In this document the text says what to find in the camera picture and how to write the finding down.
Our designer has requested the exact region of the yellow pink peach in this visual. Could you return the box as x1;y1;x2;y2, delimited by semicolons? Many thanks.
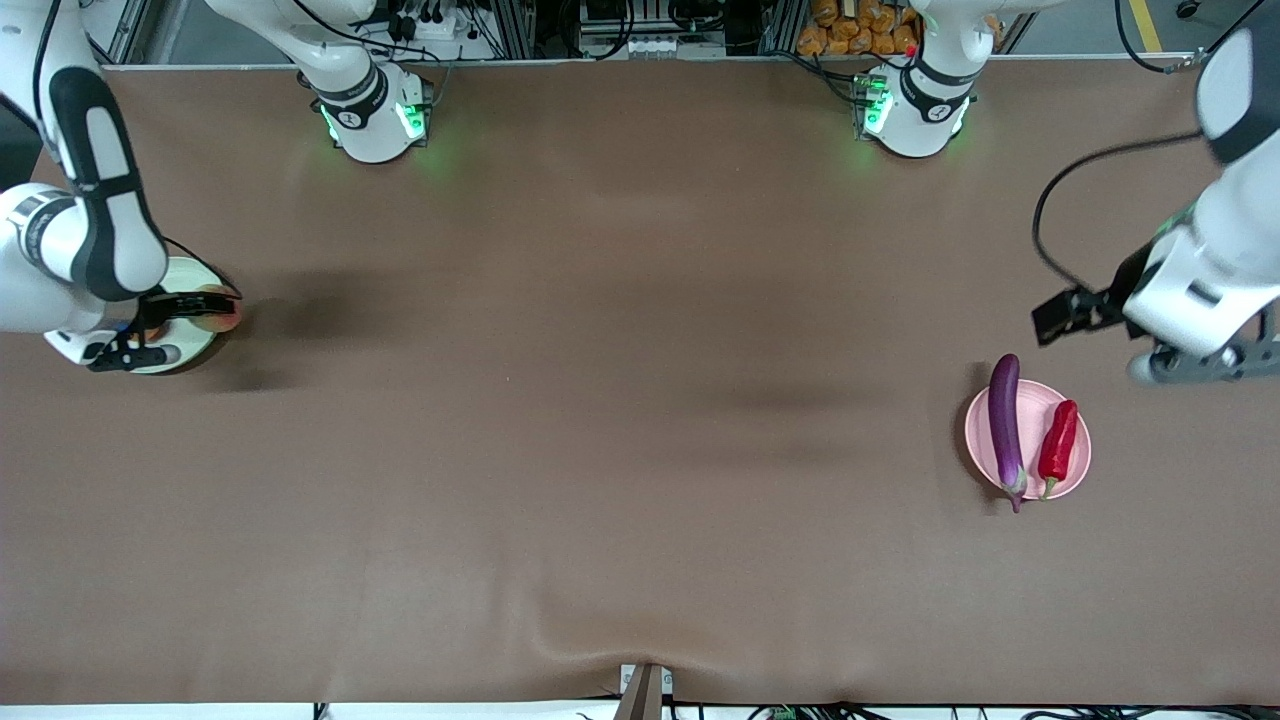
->
193;285;244;334

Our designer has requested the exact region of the purple eggplant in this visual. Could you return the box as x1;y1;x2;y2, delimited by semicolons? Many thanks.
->
988;353;1029;514

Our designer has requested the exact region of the red chili pepper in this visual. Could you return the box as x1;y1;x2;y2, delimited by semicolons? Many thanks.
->
1036;400;1080;501

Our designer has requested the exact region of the light green plate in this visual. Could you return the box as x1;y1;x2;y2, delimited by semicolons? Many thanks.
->
125;257;225;377

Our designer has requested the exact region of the pink plate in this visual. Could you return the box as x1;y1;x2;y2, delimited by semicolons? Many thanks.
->
964;378;1093;500

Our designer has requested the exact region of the pile of orange items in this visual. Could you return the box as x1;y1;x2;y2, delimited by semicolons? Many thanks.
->
797;0;921;57

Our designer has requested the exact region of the white power strip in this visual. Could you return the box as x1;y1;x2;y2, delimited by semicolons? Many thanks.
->
385;0;471;41

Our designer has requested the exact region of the brown table cloth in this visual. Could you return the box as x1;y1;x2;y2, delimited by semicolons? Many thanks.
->
0;55;1280;707

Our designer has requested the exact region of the white connector block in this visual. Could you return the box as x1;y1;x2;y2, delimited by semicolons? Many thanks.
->
625;35;726;58

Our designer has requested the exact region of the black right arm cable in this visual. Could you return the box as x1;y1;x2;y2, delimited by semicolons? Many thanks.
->
30;0;243;301

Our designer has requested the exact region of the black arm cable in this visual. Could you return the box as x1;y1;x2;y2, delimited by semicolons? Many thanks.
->
1033;130;1216;293
30;0;243;301

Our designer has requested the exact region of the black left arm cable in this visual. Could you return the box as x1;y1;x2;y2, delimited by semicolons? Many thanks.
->
1033;130;1216;293

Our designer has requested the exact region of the black floor cable bundle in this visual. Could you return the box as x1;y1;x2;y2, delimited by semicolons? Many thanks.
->
670;700;1280;720

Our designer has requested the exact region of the aluminium frame post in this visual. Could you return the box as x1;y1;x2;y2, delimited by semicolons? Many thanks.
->
490;0;538;61

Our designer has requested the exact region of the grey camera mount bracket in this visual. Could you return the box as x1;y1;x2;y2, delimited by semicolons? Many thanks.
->
615;663;674;720

